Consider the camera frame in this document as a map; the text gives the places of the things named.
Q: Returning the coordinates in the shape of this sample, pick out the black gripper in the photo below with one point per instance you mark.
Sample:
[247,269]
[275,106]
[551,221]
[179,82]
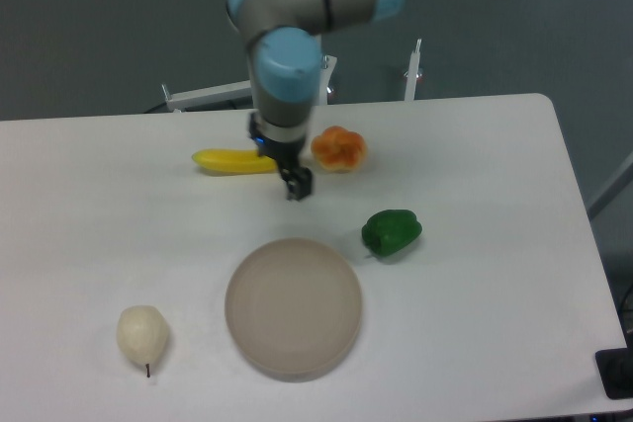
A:
[284,145]

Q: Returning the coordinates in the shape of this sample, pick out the yellow toy banana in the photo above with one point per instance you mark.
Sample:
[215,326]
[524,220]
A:
[234,161]

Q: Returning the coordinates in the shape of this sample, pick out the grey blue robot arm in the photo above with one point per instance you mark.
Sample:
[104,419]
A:
[284,58]

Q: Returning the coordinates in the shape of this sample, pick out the orange bread roll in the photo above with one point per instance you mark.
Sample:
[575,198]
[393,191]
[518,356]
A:
[338,149]

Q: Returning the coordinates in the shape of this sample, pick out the green bell pepper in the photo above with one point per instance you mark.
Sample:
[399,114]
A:
[390,231]

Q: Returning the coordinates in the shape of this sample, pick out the beige round plate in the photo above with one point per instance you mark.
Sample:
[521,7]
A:
[293,309]

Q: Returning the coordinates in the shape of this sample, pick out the pale white pear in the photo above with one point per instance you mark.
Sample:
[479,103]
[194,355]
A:
[142,334]

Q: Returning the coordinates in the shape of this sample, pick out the grey table leg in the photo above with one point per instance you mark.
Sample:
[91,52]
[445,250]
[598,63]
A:
[619,180]

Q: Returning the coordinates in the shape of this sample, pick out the black device at edge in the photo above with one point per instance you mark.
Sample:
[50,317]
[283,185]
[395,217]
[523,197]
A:
[615,370]

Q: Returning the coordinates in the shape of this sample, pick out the white metal bracket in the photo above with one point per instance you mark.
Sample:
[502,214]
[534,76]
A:
[205,98]

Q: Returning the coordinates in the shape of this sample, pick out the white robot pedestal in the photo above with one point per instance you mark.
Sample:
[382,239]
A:
[328,64]

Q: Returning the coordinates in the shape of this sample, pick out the white upright post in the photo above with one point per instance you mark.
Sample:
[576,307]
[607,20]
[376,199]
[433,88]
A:
[414,72]

